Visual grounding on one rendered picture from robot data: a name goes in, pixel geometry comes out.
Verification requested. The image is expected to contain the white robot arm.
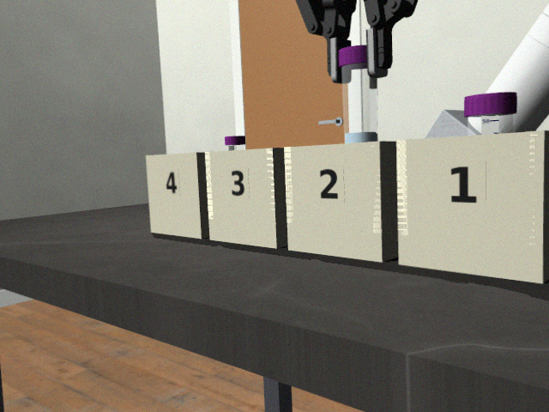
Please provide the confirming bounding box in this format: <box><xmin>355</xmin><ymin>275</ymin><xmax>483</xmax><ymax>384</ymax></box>
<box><xmin>486</xmin><ymin>4</ymin><xmax>549</xmax><ymax>133</ymax></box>

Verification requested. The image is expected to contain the beige block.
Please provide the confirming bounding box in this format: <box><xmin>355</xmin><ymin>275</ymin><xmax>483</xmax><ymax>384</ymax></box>
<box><xmin>396</xmin><ymin>130</ymin><xmax>549</xmax><ymax>284</ymax></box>
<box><xmin>284</xmin><ymin>141</ymin><xmax>398</xmax><ymax>263</ymax></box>
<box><xmin>205</xmin><ymin>148</ymin><xmax>288</xmax><ymax>249</ymax></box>
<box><xmin>146</xmin><ymin>152</ymin><xmax>209</xmax><ymax>239</ymax></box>

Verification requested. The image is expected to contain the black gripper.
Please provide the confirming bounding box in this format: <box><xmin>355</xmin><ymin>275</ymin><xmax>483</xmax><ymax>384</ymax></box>
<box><xmin>296</xmin><ymin>0</ymin><xmax>418</xmax><ymax>84</ymax></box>

